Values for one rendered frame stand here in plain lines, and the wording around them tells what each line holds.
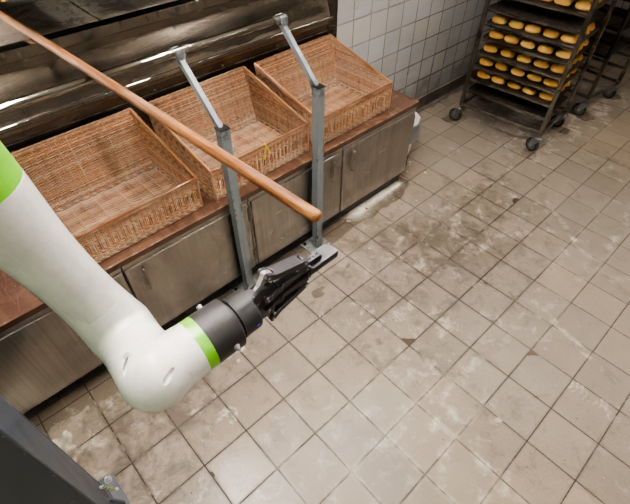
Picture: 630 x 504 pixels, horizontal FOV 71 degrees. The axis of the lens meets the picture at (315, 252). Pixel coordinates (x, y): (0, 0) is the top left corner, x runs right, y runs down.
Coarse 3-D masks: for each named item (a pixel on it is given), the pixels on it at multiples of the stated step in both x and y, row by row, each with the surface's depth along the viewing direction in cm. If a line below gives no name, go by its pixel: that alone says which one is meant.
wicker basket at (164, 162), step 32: (96, 128) 186; (128, 128) 194; (32, 160) 174; (64, 160) 181; (96, 160) 189; (128, 160) 199; (160, 160) 197; (64, 192) 186; (96, 192) 194; (128, 192) 194; (160, 192) 194; (192, 192) 180; (64, 224) 180; (96, 224) 180; (128, 224) 167; (160, 224) 180; (96, 256) 164
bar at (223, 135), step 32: (224, 32) 167; (288, 32) 182; (128, 64) 148; (32, 96) 134; (320, 96) 186; (224, 128) 162; (320, 128) 197; (320, 160) 210; (320, 192) 224; (320, 224) 240
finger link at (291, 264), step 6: (288, 258) 78; (294, 258) 79; (276, 264) 77; (282, 264) 77; (288, 264) 77; (294, 264) 77; (300, 264) 78; (306, 264) 79; (258, 270) 74; (270, 270) 75; (276, 270) 75; (282, 270) 76; (288, 270) 76; (294, 270) 78; (264, 276) 73; (270, 276) 73; (276, 276) 75; (282, 276) 76
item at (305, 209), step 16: (0, 16) 171; (32, 32) 158; (48, 48) 152; (80, 64) 141; (96, 80) 137; (112, 80) 133; (128, 96) 127; (144, 112) 125; (160, 112) 120; (176, 128) 116; (208, 144) 110; (224, 160) 107; (240, 160) 106; (256, 176) 102; (272, 192) 99; (288, 192) 97; (304, 208) 94
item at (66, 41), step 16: (176, 0) 189; (192, 0) 189; (208, 0) 193; (224, 0) 198; (128, 16) 176; (144, 16) 179; (160, 16) 183; (64, 32) 165; (80, 32) 166; (96, 32) 170; (112, 32) 174; (0, 48) 155; (16, 48) 155; (32, 48) 159; (0, 64) 155
